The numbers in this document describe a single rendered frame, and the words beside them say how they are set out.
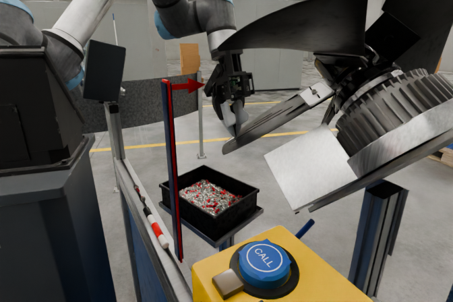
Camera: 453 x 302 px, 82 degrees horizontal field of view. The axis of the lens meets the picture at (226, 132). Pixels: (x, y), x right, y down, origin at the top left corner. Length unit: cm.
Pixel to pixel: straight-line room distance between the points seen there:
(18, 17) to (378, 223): 94
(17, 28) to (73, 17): 17
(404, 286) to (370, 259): 110
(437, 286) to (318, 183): 149
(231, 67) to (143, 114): 183
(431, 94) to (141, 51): 629
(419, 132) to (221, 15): 46
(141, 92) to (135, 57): 427
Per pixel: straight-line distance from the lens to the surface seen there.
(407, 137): 50
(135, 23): 660
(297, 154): 57
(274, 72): 717
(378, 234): 76
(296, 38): 46
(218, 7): 66
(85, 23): 88
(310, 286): 23
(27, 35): 77
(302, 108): 61
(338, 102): 62
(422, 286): 194
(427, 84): 57
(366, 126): 55
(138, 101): 236
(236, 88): 62
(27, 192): 57
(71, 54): 83
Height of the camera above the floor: 124
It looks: 19 degrees down
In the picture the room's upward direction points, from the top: straight up
